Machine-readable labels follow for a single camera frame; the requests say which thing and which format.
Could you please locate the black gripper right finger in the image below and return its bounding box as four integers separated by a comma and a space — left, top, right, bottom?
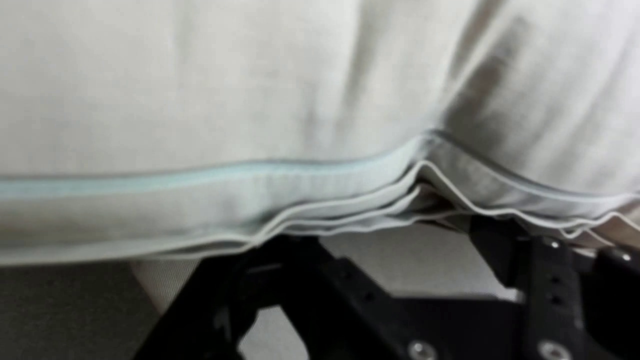
469, 213, 640, 360

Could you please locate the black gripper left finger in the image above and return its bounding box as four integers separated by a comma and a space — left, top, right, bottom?
133, 234, 409, 360

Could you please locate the cream striped cushion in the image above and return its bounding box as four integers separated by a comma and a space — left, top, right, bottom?
0, 0, 640, 268

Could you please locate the grey fabric couch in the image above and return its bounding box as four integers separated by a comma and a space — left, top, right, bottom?
0, 225, 528, 360

